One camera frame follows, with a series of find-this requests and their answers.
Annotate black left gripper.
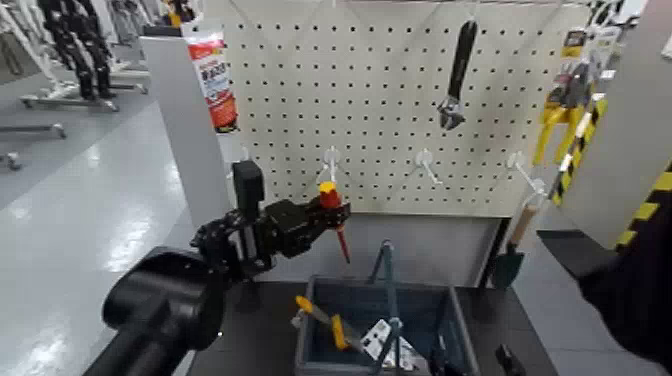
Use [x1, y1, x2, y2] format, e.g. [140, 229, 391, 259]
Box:
[263, 194, 352, 260]

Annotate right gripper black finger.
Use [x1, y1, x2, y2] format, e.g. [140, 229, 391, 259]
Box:
[427, 341, 458, 376]
[494, 343, 527, 376]

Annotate red screwdriver with yellow cap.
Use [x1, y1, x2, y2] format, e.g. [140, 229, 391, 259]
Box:
[317, 180, 352, 265]

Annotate white pegboard hook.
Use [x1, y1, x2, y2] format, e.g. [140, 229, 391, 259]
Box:
[320, 146, 343, 185]
[414, 147, 444, 187]
[505, 151, 548, 196]

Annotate white printed card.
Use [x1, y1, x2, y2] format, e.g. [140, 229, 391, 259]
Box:
[360, 316, 422, 372]

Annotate grey panel below pegboard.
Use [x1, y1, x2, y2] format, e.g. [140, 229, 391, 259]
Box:
[230, 211, 503, 288]

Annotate yellow and grey hand tool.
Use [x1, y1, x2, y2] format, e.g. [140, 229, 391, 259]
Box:
[293, 294, 369, 353]

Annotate beige pegboard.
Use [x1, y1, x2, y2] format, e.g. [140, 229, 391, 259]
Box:
[204, 0, 592, 218]

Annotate yellow and black background machine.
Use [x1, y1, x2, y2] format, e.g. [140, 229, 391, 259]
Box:
[165, 0, 198, 29]

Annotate black and yellow product card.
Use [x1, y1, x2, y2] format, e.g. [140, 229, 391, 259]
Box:
[559, 28, 589, 61]

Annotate black background robot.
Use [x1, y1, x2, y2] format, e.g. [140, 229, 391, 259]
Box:
[37, 0, 118, 102]

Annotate white hanging package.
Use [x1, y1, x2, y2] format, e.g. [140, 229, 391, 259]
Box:
[586, 22, 621, 83]

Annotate white background robot stand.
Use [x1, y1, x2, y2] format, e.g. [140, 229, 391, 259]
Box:
[0, 0, 121, 115]

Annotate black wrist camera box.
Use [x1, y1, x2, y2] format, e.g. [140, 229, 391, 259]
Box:
[231, 159, 267, 223]

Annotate grey-blue plastic crate with handle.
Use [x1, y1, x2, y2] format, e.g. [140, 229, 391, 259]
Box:
[293, 239, 481, 376]

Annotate plain grey post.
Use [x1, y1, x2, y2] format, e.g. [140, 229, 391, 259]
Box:
[139, 34, 235, 230]

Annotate black-handled adjustable wrench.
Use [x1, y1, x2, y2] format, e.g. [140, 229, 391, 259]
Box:
[436, 19, 479, 132]

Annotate yellow-handled pliers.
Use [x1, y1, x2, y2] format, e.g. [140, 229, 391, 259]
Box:
[532, 62, 592, 167]

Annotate grey post with hazard tape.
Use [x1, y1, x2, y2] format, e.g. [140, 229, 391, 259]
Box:
[547, 0, 672, 251]

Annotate grey wheeled floor rail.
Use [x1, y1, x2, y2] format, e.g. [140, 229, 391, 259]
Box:
[0, 122, 68, 172]

